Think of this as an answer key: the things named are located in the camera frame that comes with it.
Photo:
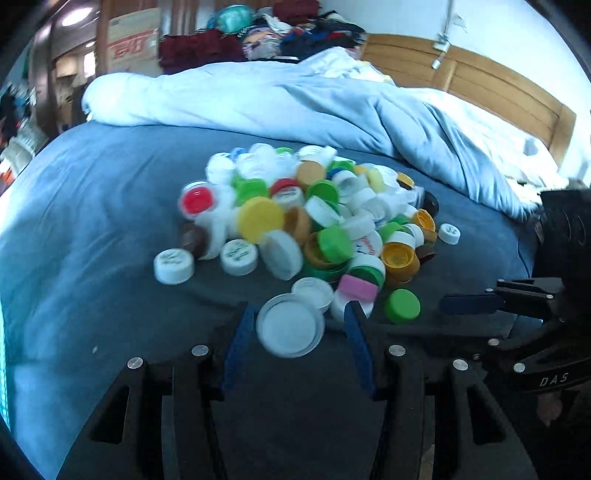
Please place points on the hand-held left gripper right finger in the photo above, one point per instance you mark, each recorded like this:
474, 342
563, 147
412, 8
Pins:
358, 344

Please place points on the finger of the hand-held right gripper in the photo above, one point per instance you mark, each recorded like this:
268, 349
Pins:
531, 353
466, 304

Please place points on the large white plastic lid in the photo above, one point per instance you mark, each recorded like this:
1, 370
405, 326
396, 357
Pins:
290, 325

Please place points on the white pillow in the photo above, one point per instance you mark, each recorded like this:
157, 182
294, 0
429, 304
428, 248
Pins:
498, 124

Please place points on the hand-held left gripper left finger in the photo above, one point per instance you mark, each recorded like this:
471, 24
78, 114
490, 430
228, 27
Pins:
240, 341

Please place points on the wooden headboard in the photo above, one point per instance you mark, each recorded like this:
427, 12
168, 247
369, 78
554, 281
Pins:
485, 78

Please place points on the blue bed sheet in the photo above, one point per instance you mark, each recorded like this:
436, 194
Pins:
101, 221

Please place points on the pile of colourful bottle caps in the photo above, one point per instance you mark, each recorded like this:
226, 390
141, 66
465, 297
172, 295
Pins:
318, 217

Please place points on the wooden wardrobe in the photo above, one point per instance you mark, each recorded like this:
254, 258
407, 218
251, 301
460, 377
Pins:
184, 16

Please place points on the cardboard box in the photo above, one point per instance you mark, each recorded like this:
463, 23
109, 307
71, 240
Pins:
134, 41

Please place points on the heap of household clutter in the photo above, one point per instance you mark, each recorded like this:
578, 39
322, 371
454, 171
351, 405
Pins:
18, 124

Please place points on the dark red blanket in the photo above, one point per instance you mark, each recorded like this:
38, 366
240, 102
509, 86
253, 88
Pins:
198, 50

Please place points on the light blue duvet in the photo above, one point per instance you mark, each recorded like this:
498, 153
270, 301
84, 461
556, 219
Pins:
258, 101

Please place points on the round ceiling light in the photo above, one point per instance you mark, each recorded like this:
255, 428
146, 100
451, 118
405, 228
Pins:
76, 17

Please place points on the pile of mixed clothes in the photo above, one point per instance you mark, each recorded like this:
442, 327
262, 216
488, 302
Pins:
318, 27

